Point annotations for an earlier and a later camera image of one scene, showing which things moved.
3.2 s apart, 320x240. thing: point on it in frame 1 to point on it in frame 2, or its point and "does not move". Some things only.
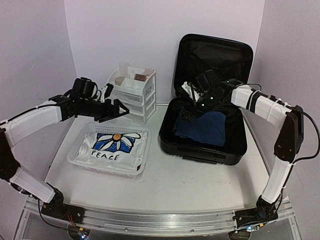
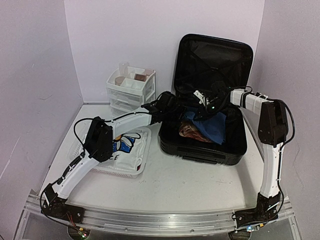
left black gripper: x=109 y=114 to x=180 y=110
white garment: x=124 y=151 does not move
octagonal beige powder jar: x=118 y=80 does not move
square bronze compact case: x=140 y=77 does not move
